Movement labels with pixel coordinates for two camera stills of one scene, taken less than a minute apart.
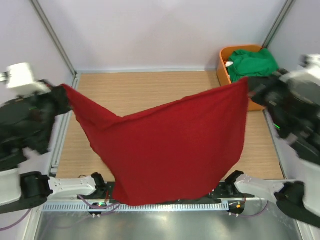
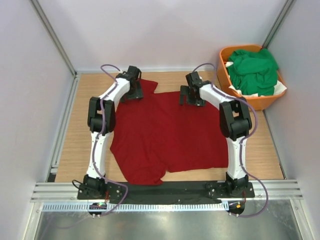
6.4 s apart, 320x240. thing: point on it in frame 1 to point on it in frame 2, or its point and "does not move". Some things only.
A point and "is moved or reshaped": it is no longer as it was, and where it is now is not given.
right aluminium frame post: (277, 23) does not move
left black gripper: (58, 94) to (138, 94)
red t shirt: (172, 154) is moved or reshaped
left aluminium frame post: (37, 6) does not move
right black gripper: (256, 84) to (185, 91)
